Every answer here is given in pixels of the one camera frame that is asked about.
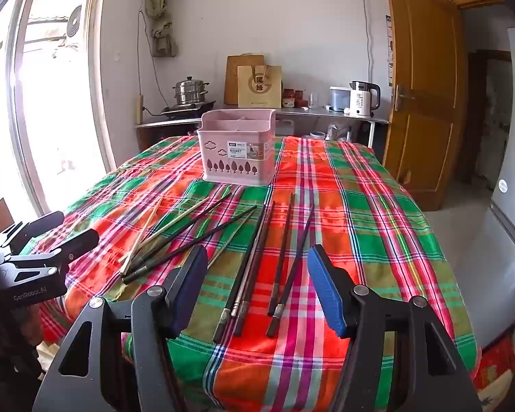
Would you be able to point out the plaid tablecloth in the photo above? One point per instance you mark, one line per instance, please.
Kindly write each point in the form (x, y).
(286, 358)

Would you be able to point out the tan paper gift bag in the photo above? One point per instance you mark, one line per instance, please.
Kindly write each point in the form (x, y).
(259, 86)

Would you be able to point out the stainless steel steamer pot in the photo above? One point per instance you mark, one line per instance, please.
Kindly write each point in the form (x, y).
(190, 91)

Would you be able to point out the pink utensil holder basket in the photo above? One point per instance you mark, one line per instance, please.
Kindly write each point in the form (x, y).
(237, 146)

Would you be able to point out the blue grey plastic container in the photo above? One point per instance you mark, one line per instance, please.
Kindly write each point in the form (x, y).
(339, 98)

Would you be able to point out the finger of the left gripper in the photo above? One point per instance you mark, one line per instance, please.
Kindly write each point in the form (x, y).
(15, 237)
(77, 246)

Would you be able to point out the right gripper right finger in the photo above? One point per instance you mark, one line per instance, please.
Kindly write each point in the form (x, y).
(428, 373)

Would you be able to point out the white electric kettle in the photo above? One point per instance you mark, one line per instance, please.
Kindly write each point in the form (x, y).
(364, 99)

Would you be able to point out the black chopstick long diagonal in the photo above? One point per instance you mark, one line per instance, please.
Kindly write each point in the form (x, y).
(172, 254)

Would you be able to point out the white refrigerator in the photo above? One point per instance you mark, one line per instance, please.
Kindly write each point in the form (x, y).
(486, 276)

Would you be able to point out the hanging olive cloth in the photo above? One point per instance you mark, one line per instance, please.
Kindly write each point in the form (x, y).
(161, 28)

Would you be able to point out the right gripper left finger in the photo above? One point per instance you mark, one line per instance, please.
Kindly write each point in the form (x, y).
(115, 356)

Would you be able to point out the small side shelf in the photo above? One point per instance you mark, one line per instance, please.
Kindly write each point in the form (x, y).
(151, 133)

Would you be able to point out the black induction cooker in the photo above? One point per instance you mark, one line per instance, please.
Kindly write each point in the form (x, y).
(184, 111)

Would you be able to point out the silver chopstick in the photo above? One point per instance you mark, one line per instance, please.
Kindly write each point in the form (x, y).
(241, 289)

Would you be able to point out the wooden door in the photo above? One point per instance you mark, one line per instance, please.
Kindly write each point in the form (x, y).
(429, 97)

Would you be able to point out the glass cup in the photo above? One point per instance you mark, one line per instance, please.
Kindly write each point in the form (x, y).
(313, 100)

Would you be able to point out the wooden cutting board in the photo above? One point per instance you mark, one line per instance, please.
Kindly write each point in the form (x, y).
(231, 74)

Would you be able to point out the red lidded jars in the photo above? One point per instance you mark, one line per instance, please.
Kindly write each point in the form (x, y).
(293, 98)

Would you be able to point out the metal kitchen shelf table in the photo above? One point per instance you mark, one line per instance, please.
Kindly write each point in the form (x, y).
(309, 120)

